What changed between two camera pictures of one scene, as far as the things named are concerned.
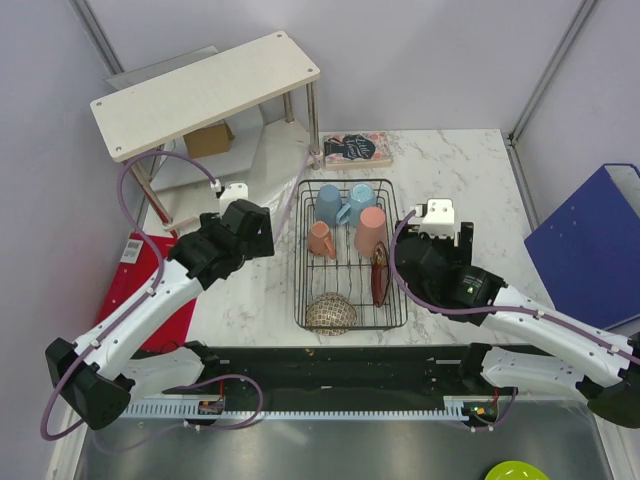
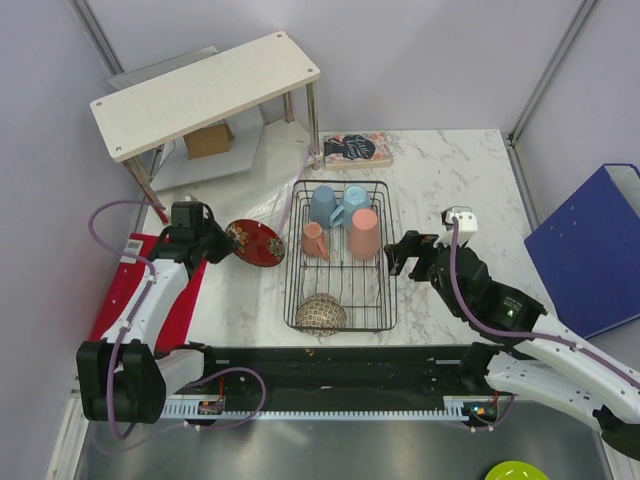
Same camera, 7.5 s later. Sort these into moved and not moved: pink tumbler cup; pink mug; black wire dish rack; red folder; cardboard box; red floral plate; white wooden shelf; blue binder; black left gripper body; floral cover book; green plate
Moved: pink mug; pink tumbler cup; red floral plate; black left gripper body
Not moved: red folder; cardboard box; black wire dish rack; green plate; floral cover book; white wooden shelf; blue binder
